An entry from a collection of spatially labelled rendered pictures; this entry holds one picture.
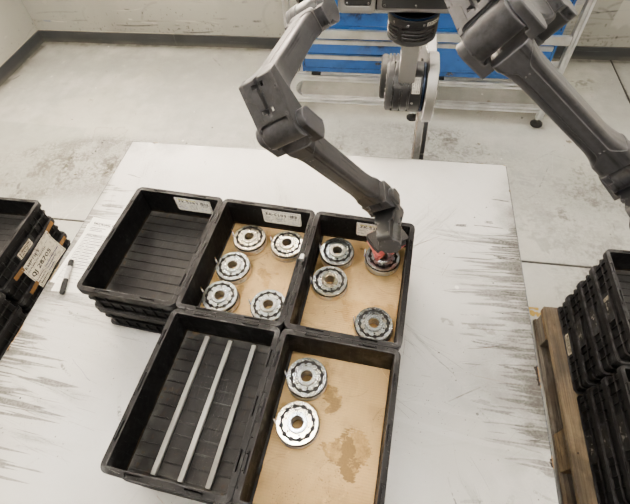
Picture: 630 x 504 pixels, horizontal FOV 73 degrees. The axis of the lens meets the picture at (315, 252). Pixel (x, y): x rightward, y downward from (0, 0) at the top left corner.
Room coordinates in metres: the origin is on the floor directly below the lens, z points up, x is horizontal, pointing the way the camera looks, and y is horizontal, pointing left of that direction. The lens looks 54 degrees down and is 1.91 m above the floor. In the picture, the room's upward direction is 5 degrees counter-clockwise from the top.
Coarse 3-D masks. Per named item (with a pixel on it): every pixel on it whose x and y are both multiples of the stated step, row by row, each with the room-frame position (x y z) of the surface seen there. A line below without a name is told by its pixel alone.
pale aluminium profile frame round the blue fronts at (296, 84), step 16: (288, 0) 2.65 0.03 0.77; (592, 0) 2.30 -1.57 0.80; (336, 32) 2.56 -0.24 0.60; (352, 32) 2.54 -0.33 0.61; (368, 32) 2.52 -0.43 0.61; (384, 32) 2.50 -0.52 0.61; (448, 32) 2.43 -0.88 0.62; (576, 32) 2.29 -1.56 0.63; (560, 64) 2.29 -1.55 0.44; (304, 80) 2.63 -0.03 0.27; (320, 80) 2.61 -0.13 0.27; (336, 80) 2.58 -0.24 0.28; (352, 80) 2.56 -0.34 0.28; (368, 80) 2.54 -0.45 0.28; (448, 80) 2.43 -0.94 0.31; (464, 80) 2.42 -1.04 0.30; (480, 80) 2.41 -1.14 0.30; (496, 80) 2.39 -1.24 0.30; (304, 96) 2.64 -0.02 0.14; (320, 96) 2.62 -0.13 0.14; (336, 96) 2.61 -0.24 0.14; (352, 96) 2.59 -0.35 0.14; (528, 112) 2.31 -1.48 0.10
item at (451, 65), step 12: (576, 0) 2.33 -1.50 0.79; (444, 24) 2.47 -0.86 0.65; (444, 48) 2.46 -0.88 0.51; (540, 48) 2.33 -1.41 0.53; (552, 48) 2.32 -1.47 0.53; (444, 60) 2.46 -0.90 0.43; (456, 60) 2.44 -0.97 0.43; (444, 72) 2.46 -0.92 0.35; (456, 72) 2.44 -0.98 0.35; (468, 72) 2.42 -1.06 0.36; (492, 72) 2.39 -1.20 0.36
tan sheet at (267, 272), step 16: (240, 224) 0.92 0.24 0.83; (256, 256) 0.79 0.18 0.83; (272, 256) 0.78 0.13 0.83; (256, 272) 0.73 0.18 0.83; (272, 272) 0.72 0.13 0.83; (288, 272) 0.72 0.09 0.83; (240, 288) 0.67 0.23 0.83; (256, 288) 0.67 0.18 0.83; (272, 288) 0.66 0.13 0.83; (240, 304) 0.62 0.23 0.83
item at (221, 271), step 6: (234, 252) 0.79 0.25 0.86; (222, 258) 0.77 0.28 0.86; (228, 258) 0.76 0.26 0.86; (240, 258) 0.76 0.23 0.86; (246, 258) 0.76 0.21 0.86; (216, 264) 0.75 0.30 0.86; (222, 264) 0.74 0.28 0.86; (246, 264) 0.74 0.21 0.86; (216, 270) 0.72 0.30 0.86; (222, 270) 0.72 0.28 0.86; (240, 270) 0.72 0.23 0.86; (246, 270) 0.71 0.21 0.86; (222, 276) 0.70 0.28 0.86; (228, 276) 0.70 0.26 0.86; (234, 276) 0.70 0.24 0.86; (240, 276) 0.70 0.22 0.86
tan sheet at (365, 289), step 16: (352, 240) 0.82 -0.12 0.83; (400, 256) 0.74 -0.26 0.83; (352, 272) 0.70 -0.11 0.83; (368, 272) 0.69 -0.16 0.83; (400, 272) 0.68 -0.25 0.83; (352, 288) 0.64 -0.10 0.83; (368, 288) 0.64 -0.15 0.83; (384, 288) 0.63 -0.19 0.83; (320, 304) 0.60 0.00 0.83; (336, 304) 0.59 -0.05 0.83; (352, 304) 0.59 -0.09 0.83; (368, 304) 0.58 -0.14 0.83; (384, 304) 0.58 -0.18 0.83; (304, 320) 0.55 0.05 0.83; (320, 320) 0.55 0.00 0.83; (336, 320) 0.54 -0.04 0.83; (352, 320) 0.54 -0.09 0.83
